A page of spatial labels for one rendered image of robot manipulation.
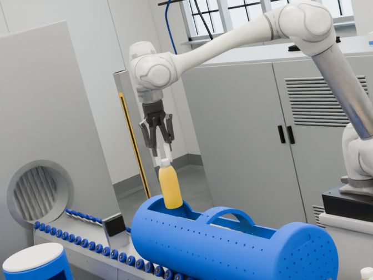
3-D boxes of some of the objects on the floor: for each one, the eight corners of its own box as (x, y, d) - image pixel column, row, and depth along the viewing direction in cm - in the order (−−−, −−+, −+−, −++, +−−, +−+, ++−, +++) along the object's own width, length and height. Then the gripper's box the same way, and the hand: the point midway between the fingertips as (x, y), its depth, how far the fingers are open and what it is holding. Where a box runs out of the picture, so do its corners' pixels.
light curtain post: (202, 369, 384) (122, 70, 347) (209, 372, 379) (128, 69, 342) (194, 374, 380) (112, 73, 344) (200, 378, 375) (117, 73, 339)
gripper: (165, 94, 256) (178, 155, 262) (126, 106, 247) (140, 169, 253) (176, 95, 249) (188, 158, 255) (136, 108, 241) (150, 171, 247)
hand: (162, 154), depth 254 cm, fingers closed on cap, 4 cm apart
